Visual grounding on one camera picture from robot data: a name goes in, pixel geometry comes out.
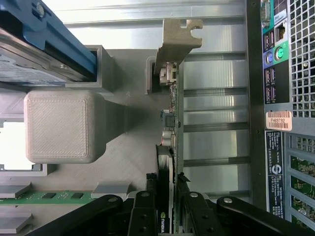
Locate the open black PC case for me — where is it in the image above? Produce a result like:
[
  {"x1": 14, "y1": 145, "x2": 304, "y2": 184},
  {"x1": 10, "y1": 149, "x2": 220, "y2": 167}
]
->
[{"x1": 246, "y1": 0, "x2": 315, "y2": 236}]

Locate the silver CPU chip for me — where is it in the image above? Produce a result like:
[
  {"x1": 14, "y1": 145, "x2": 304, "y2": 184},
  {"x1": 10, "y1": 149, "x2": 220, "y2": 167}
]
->
[{"x1": 0, "y1": 120, "x2": 28, "y2": 171}]

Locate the orange barcode sticker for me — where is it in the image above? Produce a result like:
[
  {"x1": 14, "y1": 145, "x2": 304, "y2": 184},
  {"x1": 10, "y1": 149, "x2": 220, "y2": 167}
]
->
[{"x1": 265, "y1": 110, "x2": 293, "y2": 131}]

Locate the grey printed parts rack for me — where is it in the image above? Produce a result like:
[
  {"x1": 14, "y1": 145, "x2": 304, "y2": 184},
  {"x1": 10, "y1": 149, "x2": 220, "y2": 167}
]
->
[{"x1": 0, "y1": 45, "x2": 184, "y2": 236}]

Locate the green RAM stick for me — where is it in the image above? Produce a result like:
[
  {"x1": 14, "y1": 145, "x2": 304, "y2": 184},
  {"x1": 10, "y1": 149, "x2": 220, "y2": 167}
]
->
[{"x1": 0, "y1": 190, "x2": 99, "y2": 206}]

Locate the hard disk with blue caddy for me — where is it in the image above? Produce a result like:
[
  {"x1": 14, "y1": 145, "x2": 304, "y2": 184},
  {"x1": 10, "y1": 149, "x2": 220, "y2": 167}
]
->
[{"x1": 0, "y1": 0, "x2": 98, "y2": 87}]

